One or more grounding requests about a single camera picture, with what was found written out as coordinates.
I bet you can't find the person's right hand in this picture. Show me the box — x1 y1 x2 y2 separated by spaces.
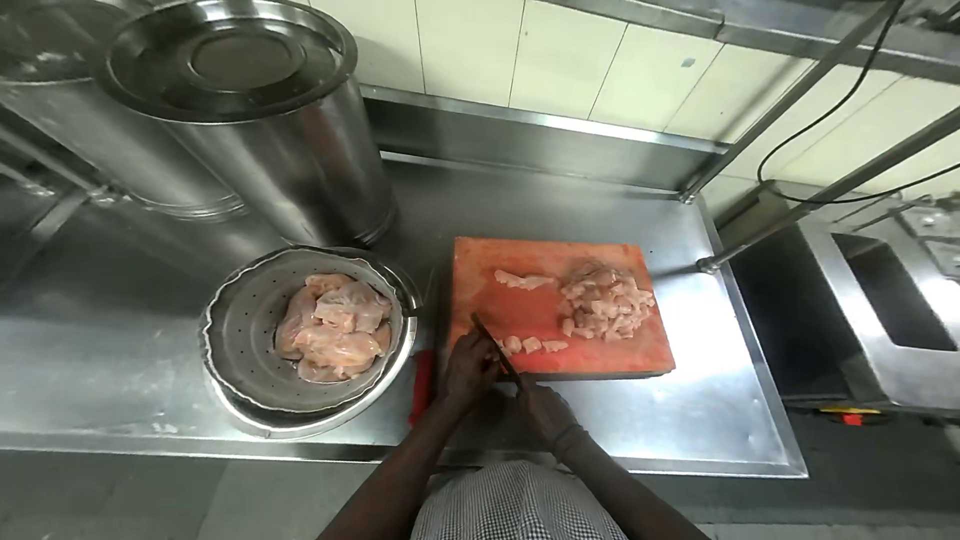
516 373 580 451

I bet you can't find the pile of diced raw chicken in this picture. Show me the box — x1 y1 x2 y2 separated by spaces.
559 261 657 343

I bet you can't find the person's left hand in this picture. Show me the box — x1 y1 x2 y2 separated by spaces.
445 328 502 411

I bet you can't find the person's left forearm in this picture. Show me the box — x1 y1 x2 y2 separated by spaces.
315 393 471 540

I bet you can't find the red and yellow object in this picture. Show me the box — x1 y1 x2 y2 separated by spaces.
819 406 882 427

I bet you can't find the steel kitchen appliance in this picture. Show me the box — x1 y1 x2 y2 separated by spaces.
716 178 960 416

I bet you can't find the black cable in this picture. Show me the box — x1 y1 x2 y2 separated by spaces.
756 0 960 206

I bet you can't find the tall steel pot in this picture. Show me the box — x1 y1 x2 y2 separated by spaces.
161 45 399 249
0 75 246 221

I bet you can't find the round steel pot lid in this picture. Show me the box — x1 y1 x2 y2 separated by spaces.
93 0 359 124
0 0 153 85

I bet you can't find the steel work table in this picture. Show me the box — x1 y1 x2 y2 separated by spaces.
0 84 810 480

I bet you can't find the red cutting board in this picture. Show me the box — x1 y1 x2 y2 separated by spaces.
447 237 677 382

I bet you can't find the person's right forearm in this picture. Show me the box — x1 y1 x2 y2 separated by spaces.
553 426 712 540

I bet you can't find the person's body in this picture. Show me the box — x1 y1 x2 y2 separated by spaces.
410 460 630 540

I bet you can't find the steel wall shelf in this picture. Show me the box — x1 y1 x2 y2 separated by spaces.
540 0 960 276

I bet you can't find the heap of large chicken pieces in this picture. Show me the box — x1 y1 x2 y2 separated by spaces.
274 273 393 384

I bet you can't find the perforated grey metal colander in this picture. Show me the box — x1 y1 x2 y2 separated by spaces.
200 246 402 415

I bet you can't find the red-handled steel tool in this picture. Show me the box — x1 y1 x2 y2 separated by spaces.
408 270 437 429

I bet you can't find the knife with dark blade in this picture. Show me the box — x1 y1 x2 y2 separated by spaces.
471 312 525 390

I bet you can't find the round steel basin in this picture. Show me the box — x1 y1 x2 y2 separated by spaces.
204 246 425 441

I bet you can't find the long raw chicken strip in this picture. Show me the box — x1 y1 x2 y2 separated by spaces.
493 269 557 291

